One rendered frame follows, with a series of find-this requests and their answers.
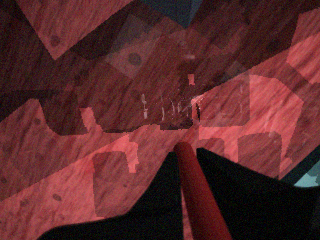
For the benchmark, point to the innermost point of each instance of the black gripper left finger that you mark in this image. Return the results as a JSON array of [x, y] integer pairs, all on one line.
[[156, 215]]

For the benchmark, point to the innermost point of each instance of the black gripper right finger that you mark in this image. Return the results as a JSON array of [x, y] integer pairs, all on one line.
[[257, 207]]

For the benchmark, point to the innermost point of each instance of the red peg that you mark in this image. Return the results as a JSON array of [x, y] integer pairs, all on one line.
[[205, 219]]

